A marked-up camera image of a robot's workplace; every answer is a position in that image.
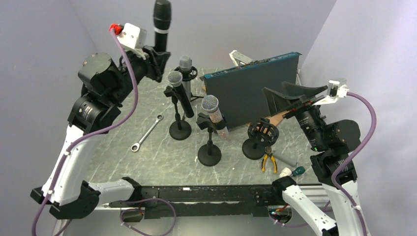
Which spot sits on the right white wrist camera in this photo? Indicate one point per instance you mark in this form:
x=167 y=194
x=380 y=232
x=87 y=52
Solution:
x=337 y=89

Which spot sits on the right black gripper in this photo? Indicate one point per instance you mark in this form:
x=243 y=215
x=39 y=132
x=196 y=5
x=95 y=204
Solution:
x=276 y=102

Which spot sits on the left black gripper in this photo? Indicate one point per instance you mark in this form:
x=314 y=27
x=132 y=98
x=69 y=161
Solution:
x=155 y=63

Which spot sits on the middle black mic stand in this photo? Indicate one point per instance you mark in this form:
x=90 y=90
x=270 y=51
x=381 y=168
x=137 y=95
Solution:
x=209 y=154

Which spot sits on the grey microphone on stand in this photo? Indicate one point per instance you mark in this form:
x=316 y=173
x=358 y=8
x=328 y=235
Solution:
x=185 y=68

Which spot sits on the left black mic stand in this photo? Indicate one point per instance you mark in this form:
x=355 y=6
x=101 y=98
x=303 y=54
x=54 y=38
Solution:
x=180 y=129

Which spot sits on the shock mount mic stand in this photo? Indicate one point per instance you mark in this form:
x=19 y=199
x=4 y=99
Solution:
x=261 y=135

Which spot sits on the dark blue server chassis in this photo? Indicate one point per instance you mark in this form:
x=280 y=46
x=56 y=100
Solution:
x=239 y=89

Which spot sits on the black microphone on stand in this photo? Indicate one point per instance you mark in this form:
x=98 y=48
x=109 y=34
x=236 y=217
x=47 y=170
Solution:
x=175 y=80

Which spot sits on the silver ratchet wrench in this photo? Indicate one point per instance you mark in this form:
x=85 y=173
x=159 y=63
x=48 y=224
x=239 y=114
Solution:
x=136 y=146

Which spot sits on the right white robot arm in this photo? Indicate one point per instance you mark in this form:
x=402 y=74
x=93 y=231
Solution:
x=335 y=144

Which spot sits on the green handled screwdriver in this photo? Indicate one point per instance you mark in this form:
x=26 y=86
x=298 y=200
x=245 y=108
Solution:
x=288 y=172

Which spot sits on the glitter handle microphone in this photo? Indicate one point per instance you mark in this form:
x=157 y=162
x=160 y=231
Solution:
x=211 y=105

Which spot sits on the grey cylinder tube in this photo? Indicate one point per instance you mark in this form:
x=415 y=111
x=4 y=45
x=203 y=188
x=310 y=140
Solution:
x=285 y=159

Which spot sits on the white bracket behind chassis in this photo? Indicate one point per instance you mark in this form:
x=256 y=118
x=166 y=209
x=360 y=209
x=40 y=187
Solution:
x=239 y=59

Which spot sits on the brown cardboard piece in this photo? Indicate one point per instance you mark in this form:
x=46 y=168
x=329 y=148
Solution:
x=272 y=120

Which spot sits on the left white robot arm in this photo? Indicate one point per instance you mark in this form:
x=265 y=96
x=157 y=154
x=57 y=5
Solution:
x=105 y=87

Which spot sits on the black mic stand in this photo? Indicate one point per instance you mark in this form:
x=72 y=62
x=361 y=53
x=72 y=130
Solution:
x=209 y=154
x=180 y=129

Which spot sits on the black wireless microphone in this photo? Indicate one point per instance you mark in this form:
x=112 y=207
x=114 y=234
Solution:
x=162 y=16

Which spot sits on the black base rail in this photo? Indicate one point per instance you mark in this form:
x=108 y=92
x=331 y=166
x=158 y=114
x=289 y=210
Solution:
x=206 y=200

